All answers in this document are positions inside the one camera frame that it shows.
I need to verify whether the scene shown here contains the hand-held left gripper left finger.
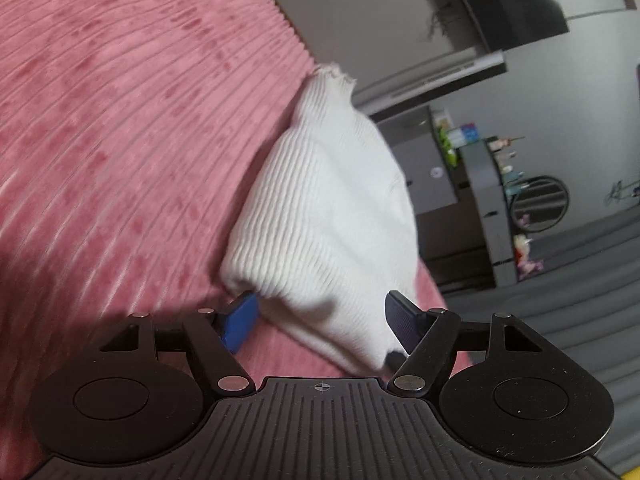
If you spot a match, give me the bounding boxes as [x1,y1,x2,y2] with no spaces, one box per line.
[99,291,261,396]

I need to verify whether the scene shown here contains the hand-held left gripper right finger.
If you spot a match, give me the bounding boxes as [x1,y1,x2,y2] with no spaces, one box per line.
[384,290,548,398]

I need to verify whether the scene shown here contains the white knit sweater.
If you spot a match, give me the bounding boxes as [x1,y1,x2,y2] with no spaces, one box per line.
[220,61,421,376]

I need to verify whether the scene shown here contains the grey drawer cabinet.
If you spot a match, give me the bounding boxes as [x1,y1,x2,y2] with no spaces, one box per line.
[375,105,493,293]

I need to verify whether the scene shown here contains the pink plush toy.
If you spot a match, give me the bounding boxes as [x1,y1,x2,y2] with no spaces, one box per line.
[516,256,544,282]

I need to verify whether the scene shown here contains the grey vanity table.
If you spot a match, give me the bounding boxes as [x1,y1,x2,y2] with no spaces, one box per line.
[457,140,521,288]

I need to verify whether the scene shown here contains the green packet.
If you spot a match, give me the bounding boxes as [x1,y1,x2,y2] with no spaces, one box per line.
[436,122,460,169]

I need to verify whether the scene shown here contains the round black-framed mirror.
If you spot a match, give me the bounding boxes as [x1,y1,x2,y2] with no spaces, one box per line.
[509,175,571,233]

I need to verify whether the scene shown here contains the blue white tissue pack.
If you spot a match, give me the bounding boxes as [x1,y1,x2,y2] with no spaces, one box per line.
[445,123,482,149]

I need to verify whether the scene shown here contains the pink ribbed blanket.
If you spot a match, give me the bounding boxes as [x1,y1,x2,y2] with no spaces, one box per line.
[0,0,476,466]

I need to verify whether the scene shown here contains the white black tower air conditioner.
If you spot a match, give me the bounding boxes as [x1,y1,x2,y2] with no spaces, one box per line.
[350,49,507,111]

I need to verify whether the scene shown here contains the dangling television cables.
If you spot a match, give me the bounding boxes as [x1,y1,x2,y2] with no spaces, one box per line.
[426,2,455,42]

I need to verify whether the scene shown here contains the black wall television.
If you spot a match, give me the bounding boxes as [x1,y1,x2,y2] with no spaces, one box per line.
[442,0,640,56]

